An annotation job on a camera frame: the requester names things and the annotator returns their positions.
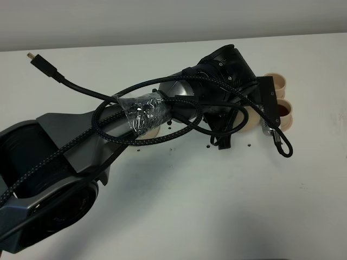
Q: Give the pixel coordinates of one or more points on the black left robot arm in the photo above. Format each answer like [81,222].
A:
[51,166]

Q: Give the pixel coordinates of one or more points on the round beige teapot coaster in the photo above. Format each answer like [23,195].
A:
[152,134]

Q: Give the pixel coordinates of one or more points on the near beige saucer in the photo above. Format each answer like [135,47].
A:
[286,126]

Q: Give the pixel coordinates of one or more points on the near beige teacup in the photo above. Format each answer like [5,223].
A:
[285,110]

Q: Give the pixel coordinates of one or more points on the beige teacup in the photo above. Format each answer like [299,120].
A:
[279,84]
[285,110]

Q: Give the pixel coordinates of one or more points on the far beige teacup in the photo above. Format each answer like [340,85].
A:
[279,84]

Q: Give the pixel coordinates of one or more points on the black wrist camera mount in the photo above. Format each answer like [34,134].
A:
[268,99]

